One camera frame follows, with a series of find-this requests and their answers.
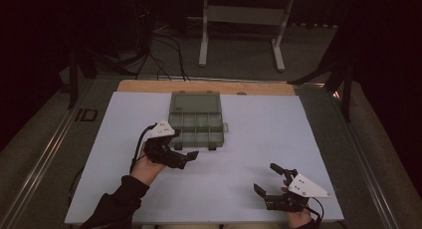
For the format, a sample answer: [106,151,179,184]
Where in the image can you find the black stand legs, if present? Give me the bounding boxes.
[66,46,140,111]

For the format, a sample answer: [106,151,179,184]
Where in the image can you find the person's right hand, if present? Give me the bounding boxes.
[280,178,314,229]

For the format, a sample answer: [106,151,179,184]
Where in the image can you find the clear grey compartment box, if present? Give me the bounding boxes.
[167,91,230,152]

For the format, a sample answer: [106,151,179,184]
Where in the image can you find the left hand-held gripper black cable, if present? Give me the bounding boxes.
[129,122,157,174]

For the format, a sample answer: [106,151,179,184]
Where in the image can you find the black floor cables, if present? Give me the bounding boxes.
[133,29,192,83]

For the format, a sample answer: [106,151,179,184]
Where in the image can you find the right hand-held gripper black cable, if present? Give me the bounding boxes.
[307,196,325,225]

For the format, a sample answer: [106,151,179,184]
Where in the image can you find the black tripod legs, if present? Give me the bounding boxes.
[287,19,357,122]

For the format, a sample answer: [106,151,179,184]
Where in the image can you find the white sheet on table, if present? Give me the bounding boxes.
[64,91,344,225]

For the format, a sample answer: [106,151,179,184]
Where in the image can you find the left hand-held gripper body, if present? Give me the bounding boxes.
[142,119,189,170]

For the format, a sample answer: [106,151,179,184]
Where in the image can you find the metal floor rail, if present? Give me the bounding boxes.
[0,79,98,229]
[326,86,401,229]

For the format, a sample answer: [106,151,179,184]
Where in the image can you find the person's left hand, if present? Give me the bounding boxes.
[129,142,168,187]

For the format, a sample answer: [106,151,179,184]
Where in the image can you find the hand-held gripper black cable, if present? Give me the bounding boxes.
[307,196,325,225]
[129,122,157,174]

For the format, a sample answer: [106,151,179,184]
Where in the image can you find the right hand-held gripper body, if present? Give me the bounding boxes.
[264,168,332,213]

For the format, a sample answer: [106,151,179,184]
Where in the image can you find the white metal stand frame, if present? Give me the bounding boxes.
[198,0,297,73]

